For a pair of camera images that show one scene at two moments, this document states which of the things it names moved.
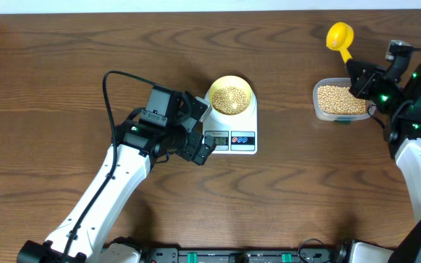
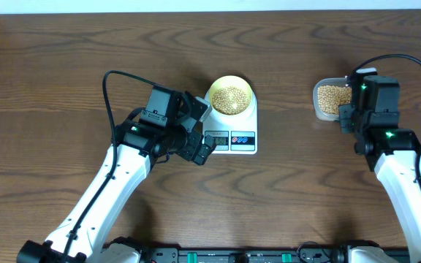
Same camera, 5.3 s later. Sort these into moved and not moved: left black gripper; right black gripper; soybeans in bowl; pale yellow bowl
Moved: right black gripper
Not moved: pale yellow bowl; soybeans in bowl; left black gripper
